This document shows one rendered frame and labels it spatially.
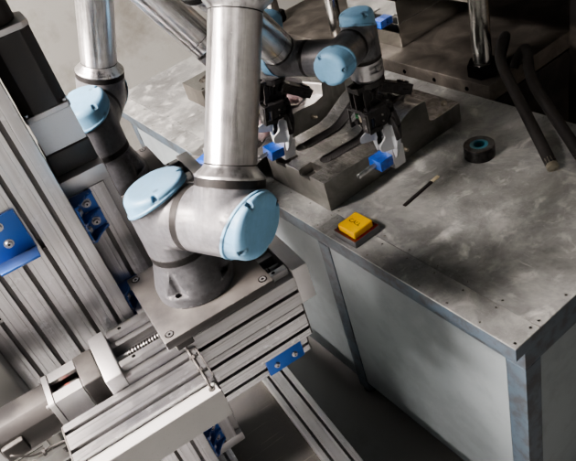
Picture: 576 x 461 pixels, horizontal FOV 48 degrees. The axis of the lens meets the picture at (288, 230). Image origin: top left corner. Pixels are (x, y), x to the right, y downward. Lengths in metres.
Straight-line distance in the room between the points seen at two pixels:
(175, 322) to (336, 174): 0.67
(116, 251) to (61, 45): 2.51
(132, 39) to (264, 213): 2.92
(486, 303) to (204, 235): 0.63
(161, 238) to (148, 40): 2.87
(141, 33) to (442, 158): 2.44
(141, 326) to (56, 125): 0.41
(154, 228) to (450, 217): 0.77
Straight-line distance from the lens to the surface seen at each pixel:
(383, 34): 2.52
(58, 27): 3.75
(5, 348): 1.35
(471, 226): 1.55
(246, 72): 1.00
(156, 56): 3.92
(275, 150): 1.71
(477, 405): 1.69
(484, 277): 1.42
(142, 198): 1.07
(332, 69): 1.31
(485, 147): 1.74
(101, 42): 1.60
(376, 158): 1.57
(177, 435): 1.18
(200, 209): 1.01
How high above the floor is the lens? 1.79
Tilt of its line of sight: 37 degrees down
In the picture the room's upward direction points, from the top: 18 degrees counter-clockwise
